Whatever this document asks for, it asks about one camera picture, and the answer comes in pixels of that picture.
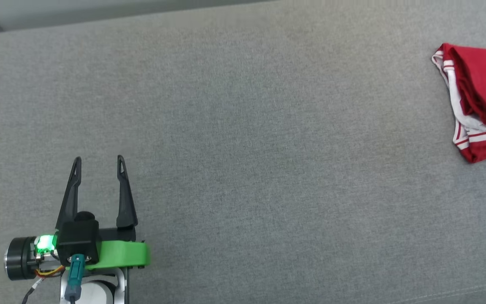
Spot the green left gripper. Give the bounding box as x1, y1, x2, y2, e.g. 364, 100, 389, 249
4, 155, 151, 282

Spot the grey fabric sofa cushion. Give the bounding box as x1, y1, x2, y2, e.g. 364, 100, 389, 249
0, 0, 486, 304

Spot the braided black left arm cable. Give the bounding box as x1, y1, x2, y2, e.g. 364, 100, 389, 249
21, 276, 46, 304

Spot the left camera cable teal plug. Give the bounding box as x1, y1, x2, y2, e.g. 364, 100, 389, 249
67, 253, 86, 304

